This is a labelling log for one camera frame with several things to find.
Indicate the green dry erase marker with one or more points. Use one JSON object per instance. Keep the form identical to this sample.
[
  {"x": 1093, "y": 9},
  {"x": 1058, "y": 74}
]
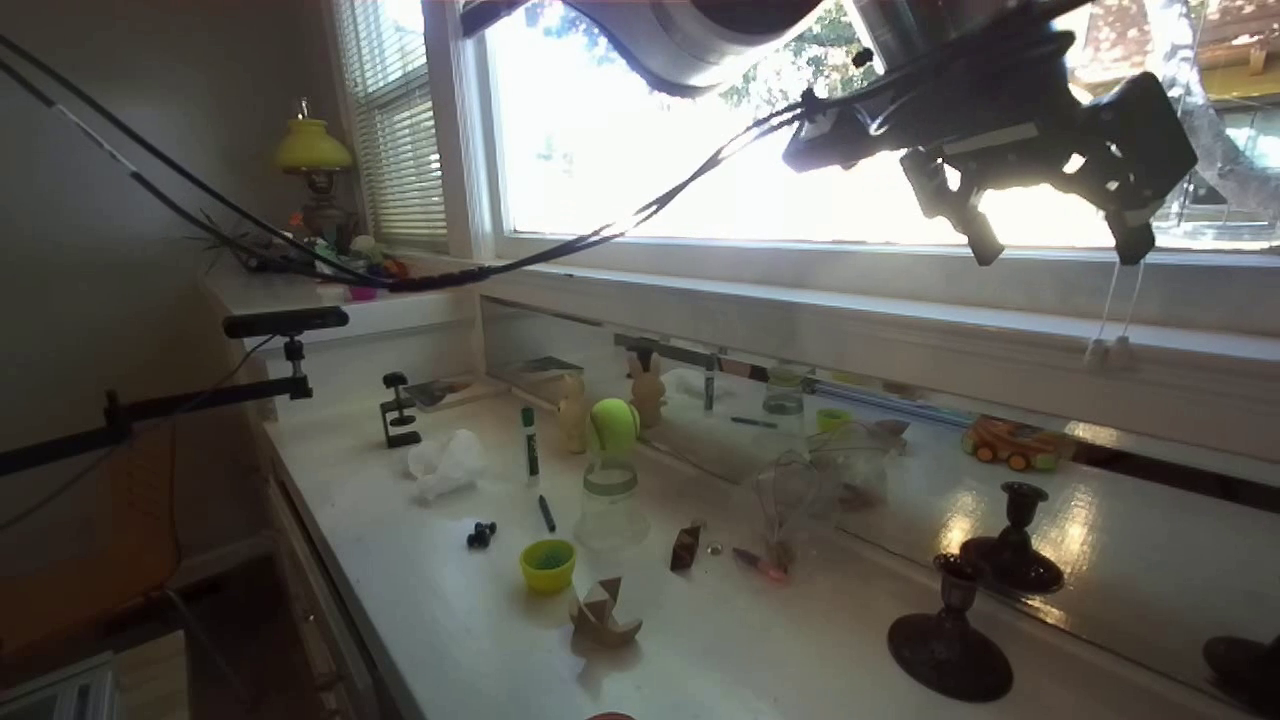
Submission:
[{"x": 530, "y": 447}]

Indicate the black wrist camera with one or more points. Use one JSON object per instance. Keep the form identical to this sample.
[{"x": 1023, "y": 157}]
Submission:
[{"x": 840, "y": 132}]

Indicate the black candlestick holder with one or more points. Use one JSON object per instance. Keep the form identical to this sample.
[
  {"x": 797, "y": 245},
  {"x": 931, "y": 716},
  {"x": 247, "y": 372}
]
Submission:
[{"x": 949, "y": 654}]

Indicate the black pen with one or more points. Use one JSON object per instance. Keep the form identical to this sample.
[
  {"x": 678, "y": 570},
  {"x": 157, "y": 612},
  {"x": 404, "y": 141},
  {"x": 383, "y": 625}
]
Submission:
[{"x": 547, "y": 515}]

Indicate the black table clamp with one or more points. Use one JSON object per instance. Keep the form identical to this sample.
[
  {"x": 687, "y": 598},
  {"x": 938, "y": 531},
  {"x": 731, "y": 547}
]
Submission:
[{"x": 399, "y": 420}]

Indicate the clear glass jar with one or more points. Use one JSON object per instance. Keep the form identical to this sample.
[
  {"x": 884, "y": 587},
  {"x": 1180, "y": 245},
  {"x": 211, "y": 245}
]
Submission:
[{"x": 611, "y": 475}]

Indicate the black stereo camera bar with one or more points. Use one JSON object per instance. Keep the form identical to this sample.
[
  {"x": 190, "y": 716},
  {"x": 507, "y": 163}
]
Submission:
[{"x": 284, "y": 322}]

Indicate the small brown block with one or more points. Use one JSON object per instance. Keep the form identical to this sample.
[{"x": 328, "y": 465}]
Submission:
[{"x": 687, "y": 551}]

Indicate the small black toy piece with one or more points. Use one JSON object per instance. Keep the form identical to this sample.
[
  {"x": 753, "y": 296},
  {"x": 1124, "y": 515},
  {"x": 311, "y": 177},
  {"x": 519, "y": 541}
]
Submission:
[{"x": 481, "y": 533}]

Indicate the yellow shade table lamp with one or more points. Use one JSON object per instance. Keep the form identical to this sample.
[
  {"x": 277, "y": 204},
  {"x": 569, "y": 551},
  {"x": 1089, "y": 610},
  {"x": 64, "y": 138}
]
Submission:
[{"x": 311, "y": 145}]

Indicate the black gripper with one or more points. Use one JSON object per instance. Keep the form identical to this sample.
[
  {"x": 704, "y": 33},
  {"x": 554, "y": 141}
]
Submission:
[{"x": 985, "y": 114}]

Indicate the lime green plastic cap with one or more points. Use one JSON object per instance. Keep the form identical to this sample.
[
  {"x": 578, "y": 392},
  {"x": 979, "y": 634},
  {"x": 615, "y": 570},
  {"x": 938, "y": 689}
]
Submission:
[{"x": 547, "y": 565}]

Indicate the green tennis ball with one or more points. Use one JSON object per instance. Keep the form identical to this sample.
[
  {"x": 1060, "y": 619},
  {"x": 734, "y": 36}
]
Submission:
[{"x": 615, "y": 420}]

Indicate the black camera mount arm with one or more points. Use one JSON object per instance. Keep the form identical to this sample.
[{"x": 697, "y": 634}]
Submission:
[{"x": 201, "y": 392}]

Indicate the small pink bowl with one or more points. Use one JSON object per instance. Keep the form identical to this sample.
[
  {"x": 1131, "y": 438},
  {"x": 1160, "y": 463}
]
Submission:
[{"x": 362, "y": 291}]

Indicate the clear plastic container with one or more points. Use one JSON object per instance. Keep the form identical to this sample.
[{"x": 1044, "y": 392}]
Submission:
[{"x": 787, "y": 505}]

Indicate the small dark pink object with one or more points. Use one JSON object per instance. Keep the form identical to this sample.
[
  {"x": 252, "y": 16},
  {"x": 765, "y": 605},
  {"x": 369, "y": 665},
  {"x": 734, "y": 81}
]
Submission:
[{"x": 760, "y": 563}]

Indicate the white window blinds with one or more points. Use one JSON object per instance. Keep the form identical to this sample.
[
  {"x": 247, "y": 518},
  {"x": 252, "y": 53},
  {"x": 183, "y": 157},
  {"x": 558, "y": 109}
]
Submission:
[{"x": 404, "y": 163}]

